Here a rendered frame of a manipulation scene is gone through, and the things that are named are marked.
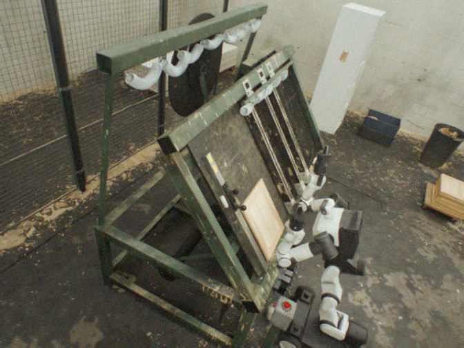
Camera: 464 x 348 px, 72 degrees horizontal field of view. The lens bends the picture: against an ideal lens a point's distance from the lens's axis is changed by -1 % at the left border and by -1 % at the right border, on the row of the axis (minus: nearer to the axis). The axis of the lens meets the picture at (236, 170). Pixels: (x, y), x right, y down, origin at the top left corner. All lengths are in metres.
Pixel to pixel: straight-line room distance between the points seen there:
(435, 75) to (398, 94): 0.68
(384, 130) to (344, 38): 1.82
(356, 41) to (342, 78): 0.61
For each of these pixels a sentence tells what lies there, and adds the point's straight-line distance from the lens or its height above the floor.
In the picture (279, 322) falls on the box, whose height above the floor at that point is 0.82.
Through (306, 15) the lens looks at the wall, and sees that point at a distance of 7.28.
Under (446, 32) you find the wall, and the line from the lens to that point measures 6.92.
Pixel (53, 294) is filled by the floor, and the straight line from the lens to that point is 3.40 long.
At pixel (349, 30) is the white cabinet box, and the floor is 1.76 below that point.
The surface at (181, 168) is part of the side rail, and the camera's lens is 1.75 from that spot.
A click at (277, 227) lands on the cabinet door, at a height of 0.95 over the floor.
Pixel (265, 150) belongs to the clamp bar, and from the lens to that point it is 2.55.
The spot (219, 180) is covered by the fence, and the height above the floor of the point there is 1.52.
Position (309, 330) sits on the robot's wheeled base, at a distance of 3.12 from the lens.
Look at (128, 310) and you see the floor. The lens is 3.19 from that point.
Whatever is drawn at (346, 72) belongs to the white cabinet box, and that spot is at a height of 1.15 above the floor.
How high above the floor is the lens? 2.80
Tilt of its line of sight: 38 degrees down
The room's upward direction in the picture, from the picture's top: 11 degrees clockwise
